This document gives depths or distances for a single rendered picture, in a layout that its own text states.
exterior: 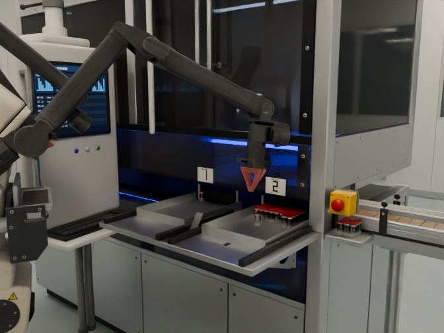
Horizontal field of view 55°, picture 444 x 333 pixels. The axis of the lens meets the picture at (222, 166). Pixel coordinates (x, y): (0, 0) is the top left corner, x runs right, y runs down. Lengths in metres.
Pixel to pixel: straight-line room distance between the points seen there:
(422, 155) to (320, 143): 4.71
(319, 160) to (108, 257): 1.37
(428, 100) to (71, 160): 4.92
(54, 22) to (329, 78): 1.14
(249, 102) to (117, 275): 1.42
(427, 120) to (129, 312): 4.67
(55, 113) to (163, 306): 1.28
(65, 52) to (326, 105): 1.07
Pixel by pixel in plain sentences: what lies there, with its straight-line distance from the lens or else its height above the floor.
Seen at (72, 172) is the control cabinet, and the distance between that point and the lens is 1.92.
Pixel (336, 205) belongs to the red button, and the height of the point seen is 1.00.
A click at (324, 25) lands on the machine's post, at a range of 1.46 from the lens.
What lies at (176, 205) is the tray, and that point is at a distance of 1.82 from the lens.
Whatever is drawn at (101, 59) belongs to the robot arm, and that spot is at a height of 1.44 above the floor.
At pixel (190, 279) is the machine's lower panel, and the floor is 0.53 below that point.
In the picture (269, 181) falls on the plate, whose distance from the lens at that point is 1.57.
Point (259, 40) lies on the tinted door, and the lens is 1.59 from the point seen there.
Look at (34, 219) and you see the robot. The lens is 1.30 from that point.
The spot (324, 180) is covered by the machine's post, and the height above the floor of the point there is 1.07.
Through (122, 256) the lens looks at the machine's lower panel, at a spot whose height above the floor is 0.52.
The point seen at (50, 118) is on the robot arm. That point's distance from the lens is 1.15.
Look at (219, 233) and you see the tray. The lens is 1.42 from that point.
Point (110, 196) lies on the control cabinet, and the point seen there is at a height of 0.87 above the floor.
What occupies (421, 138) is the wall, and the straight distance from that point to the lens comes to 6.10.
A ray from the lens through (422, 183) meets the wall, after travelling 6.17.
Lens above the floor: 1.35
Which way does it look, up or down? 10 degrees down
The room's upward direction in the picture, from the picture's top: straight up
